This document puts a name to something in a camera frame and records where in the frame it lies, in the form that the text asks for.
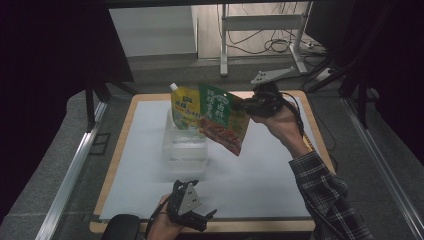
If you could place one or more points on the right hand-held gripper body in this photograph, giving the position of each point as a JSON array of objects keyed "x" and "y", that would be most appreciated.
[{"x": 266, "y": 100}]

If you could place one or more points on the white metal desk frame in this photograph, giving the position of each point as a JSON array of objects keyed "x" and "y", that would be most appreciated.
[{"x": 263, "y": 22}]

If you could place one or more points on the red and green seasoning packet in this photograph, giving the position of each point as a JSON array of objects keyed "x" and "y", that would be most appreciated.
[{"x": 223, "y": 120}]

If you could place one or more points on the wooden edged table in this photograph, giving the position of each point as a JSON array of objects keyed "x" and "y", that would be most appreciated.
[{"x": 233, "y": 226}]

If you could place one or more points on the white power strip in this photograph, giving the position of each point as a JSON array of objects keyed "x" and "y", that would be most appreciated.
[{"x": 324, "y": 75}]

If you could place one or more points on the black metal stand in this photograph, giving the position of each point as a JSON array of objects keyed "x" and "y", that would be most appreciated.
[
  {"x": 361, "y": 100},
  {"x": 90, "y": 106}
]

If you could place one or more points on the clear plastic storage container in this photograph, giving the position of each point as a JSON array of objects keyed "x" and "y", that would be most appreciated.
[{"x": 183, "y": 150}]

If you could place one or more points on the black floor plate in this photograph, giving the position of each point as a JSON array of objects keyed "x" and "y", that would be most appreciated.
[{"x": 99, "y": 144}]

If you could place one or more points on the person's left hand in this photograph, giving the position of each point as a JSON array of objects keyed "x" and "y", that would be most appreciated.
[{"x": 163, "y": 226}]

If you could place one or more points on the white cabinet panel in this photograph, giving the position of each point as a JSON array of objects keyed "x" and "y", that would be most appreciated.
[{"x": 153, "y": 31}]

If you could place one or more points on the black curtain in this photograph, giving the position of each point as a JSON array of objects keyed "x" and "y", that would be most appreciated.
[
  {"x": 43, "y": 83},
  {"x": 393, "y": 66}
]

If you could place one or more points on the aluminium floor rail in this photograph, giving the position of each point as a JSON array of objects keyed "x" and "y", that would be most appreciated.
[
  {"x": 70, "y": 180},
  {"x": 383, "y": 166}
]

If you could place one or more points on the yellow green spout pouch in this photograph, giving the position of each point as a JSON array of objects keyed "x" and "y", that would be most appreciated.
[{"x": 185, "y": 106}]

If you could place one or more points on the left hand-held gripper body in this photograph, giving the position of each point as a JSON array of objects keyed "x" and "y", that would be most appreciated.
[{"x": 190, "y": 201}]

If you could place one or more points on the white table mat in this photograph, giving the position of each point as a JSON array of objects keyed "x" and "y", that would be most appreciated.
[{"x": 250, "y": 186}]

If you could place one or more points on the person's right hand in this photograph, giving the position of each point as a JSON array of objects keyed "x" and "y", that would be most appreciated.
[{"x": 286, "y": 126}]

